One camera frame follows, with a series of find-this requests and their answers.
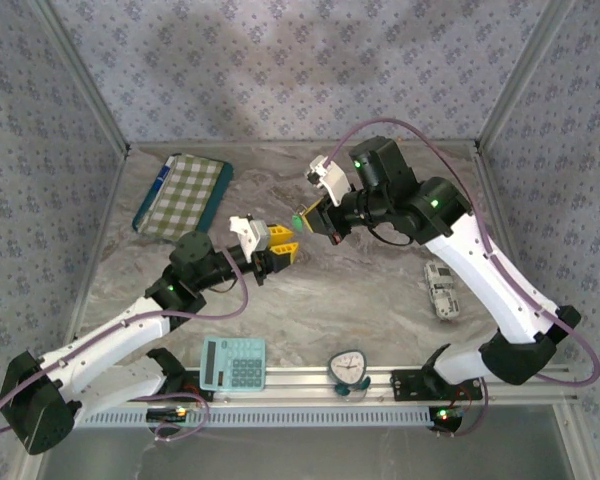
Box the green checkered cloth pouch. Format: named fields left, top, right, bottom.
left=132, top=153, right=235, bottom=244

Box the blue white booklet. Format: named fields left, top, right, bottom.
left=144, top=154, right=177, bottom=211

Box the teal calculator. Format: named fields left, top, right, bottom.
left=199, top=337, right=268, bottom=393

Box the white toy car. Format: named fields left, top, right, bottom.
left=423, top=260, right=462, bottom=322

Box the white teal alarm clock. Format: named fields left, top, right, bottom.
left=328, top=351, right=371, bottom=397

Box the black controller board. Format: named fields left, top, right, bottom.
left=428, top=405, right=464, bottom=431
left=146, top=407, right=189, bottom=424

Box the grey metal sheet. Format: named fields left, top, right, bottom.
left=34, top=424, right=579, bottom=480

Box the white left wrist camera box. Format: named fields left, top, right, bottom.
left=229, top=214, right=274, bottom=254

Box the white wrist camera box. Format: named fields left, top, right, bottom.
left=229, top=214, right=274, bottom=254
left=304, top=154, right=354, bottom=207

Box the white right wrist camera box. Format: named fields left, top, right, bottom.
left=304, top=154, right=354, bottom=207

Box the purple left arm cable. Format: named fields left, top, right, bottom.
left=0, top=247, right=251, bottom=442

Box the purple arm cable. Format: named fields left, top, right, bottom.
left=0, top=247, right=251, bottom=442
left=322, top=117, right=600, bottom=439

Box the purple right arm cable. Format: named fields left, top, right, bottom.
left=322, top=117, right=600, bottom=439

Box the aluminium table side rail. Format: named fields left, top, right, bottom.
left=62, top=147, right=131, bottom=371
left=472, top=147, right=554, bottom=364

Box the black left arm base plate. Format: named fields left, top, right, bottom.
left=125, top=369, right=215, bottom=402

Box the aluminium mounting rail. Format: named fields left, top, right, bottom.
left=74, top=364, right=579, bottom=406

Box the grey slotted cable duct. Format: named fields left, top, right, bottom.
left=74, top=405, right=431, bottom=430

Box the aluminium frame post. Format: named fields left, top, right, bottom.
left=33, top=0, right=131, bottom=154
left=474, top=0, right=579, bottom=154

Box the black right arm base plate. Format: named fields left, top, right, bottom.
left=390, top=368, right=483, bottom=403

